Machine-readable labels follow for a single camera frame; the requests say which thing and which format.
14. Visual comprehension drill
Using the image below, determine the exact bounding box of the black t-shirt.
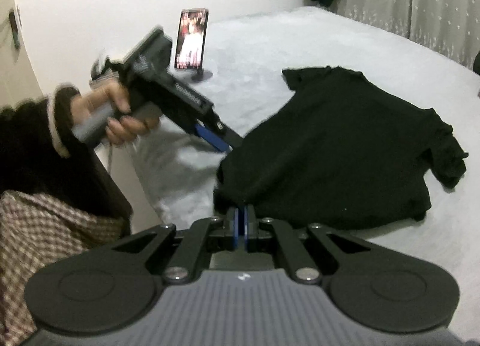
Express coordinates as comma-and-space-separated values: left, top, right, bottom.
214, 66, 467, 230

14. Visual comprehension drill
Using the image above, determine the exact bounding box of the black sleeved left forearm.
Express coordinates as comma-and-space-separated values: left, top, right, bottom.
1, 85, 133, 219

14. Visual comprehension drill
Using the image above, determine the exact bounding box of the person left hand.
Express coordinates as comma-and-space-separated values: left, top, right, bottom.
71, 78, 162, 147

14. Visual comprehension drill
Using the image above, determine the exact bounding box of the smartphone on stand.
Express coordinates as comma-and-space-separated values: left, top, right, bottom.
174, 8, 209, 70

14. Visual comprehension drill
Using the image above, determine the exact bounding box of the round phone stand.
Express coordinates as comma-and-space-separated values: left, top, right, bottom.
188, 68, 213, 83

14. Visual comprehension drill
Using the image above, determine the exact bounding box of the grey bed sheet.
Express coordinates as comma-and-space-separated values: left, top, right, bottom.
131, 8, 479, 338

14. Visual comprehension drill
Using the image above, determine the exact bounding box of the checkered fabric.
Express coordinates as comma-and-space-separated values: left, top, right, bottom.
1, 191, 129, 345

